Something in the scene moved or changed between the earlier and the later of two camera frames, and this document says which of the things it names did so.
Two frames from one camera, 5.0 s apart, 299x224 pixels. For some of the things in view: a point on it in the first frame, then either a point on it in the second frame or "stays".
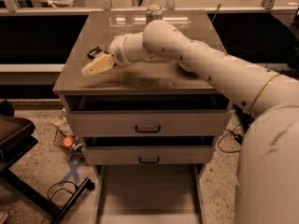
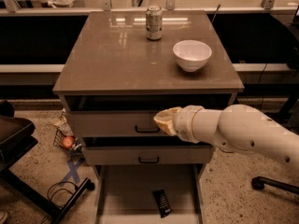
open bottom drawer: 155,193 stays
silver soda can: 154,12 stays
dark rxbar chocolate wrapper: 97,52 -> 163,205
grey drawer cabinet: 149,131 stays
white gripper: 117,50 -> 184,122
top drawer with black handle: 149,123 stays
